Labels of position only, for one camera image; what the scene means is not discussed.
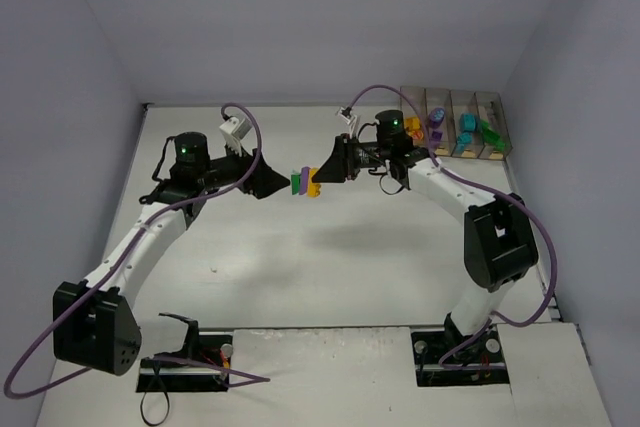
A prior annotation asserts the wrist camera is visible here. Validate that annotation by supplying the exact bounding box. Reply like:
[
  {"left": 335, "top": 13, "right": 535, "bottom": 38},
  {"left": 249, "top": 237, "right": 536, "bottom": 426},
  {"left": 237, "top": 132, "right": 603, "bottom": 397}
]
[
  {"left": 337, "top": 107, "right": 360, "bottom": 138},
  {"left": 219, "top": 116, "right": 252, "bottom": 157}
]

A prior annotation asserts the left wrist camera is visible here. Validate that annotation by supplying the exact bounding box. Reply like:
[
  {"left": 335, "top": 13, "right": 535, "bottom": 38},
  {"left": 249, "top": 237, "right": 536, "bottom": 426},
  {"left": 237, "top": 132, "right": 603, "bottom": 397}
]
[{"left": 219, "top": 116, "right": 252, "bottom": 157}]

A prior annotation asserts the small yellow square lego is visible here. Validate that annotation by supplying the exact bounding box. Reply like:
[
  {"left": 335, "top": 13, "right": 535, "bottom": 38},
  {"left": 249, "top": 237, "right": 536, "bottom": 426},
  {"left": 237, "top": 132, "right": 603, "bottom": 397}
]
[{"left": 404, "top": 117, "right": 421, "bottom": 131}]

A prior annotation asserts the purple slanted lego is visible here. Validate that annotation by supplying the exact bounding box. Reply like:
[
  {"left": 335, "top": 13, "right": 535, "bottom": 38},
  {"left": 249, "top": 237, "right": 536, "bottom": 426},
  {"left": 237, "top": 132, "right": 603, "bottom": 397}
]
[{"left": 298, "top": 166, "right": 310, "bottom": 195}]

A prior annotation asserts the purple oval paw lego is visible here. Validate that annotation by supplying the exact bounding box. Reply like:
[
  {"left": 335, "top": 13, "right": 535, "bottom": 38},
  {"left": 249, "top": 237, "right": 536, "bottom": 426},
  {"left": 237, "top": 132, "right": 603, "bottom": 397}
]
[{"left": 427, "top": 107, "right": 446, "bottom": 129}]

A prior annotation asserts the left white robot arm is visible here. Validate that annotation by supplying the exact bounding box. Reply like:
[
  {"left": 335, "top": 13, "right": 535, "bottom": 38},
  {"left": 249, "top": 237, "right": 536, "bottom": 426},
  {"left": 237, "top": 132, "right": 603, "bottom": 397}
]
[{"left": 53, "top": 132, "right": 290, "bottom": 376}]

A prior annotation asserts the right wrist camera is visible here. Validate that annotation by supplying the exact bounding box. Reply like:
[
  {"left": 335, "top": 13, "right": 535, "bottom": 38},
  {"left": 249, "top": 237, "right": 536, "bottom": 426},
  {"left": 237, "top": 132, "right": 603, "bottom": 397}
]
[{"left": 337, "top": 107, "right": 360, "bottom": 138}]

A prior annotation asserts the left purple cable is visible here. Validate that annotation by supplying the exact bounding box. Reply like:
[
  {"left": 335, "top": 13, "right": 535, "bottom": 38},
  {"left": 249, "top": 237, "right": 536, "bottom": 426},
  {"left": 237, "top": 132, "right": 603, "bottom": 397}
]
[{"left": 2, "top": 103, "right": 271, "bottom": 398}]

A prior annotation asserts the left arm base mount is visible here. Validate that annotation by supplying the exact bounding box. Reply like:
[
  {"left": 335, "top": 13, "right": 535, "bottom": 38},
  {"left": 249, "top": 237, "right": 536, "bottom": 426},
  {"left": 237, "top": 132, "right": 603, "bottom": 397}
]
[{"left": 136, "top": 331, "right": 233, "bottom": 393}]

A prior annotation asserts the yellow cyan lego top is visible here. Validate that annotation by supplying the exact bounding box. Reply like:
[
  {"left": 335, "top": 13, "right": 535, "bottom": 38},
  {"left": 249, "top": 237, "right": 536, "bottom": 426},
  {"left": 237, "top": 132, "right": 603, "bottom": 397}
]
[{"left": 306, "top": 168, "right": 321, "bottom": 198}]

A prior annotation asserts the clear bin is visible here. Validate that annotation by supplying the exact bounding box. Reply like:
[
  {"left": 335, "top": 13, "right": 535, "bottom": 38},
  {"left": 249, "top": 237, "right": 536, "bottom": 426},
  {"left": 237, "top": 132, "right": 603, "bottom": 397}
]
[
  {"left": 475, "top": 91, "right": 512, "bottom": 161},
  {"left": 399, "top": 86, "right": 427, "bottom": 147},
  {"left": 451, "top": 90, "right": 484, "bottom": 159},
  {"left": 425, "top": 88, "right": 456, "bottom": 157}
]

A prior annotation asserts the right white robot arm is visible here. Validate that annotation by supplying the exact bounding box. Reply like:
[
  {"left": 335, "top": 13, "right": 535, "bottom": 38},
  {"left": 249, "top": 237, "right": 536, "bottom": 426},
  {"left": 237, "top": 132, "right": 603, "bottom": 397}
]
[{"left": 311, "top": 110, "right": 539, "bottom": 346}]

